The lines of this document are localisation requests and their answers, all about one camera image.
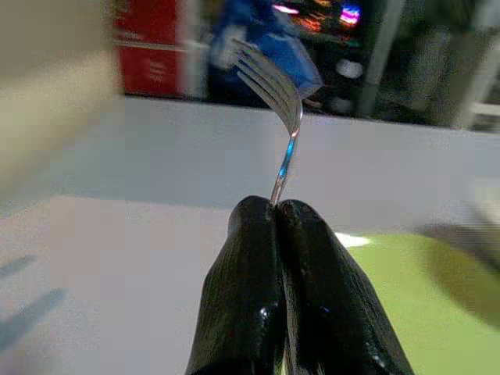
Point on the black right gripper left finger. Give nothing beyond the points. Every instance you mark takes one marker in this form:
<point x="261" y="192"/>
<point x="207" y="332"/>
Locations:
<point x="242" y="281"/>

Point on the green round plate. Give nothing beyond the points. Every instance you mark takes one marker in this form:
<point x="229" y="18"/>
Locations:
<point x="410" y="312"/>

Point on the white glass-door cabinet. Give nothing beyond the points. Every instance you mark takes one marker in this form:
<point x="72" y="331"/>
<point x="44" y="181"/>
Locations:
<point x="437" y="58"/>

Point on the black computer case with lights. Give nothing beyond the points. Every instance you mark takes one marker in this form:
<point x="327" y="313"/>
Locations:
<point x="343" y="47"/>

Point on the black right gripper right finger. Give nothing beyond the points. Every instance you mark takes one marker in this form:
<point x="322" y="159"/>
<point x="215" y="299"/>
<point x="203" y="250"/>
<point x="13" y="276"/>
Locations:
<point x="332" y="304"/>

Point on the silver metal fork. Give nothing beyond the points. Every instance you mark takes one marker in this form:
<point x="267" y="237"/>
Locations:
<point x="289" y="105"/>

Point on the red box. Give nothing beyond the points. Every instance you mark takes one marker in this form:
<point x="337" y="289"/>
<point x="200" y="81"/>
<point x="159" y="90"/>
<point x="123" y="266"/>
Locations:
<point x="152" y="51"/>

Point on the blue bag with white trim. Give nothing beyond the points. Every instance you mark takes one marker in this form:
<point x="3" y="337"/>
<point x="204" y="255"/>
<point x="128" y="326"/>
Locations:
<point x="289" y="51"/>

